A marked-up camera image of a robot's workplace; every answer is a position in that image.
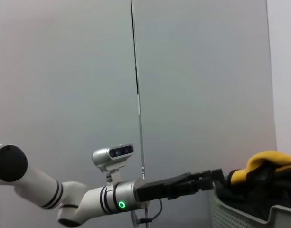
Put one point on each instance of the grey perforated storage box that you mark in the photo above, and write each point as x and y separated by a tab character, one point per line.
237	216

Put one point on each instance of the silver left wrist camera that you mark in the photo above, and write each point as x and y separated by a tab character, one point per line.
105	156

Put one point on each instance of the black cloth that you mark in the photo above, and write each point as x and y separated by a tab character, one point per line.
273	190

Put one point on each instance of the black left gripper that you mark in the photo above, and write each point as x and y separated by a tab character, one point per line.
159	188

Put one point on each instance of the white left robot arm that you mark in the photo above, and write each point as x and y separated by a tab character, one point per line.
40	183

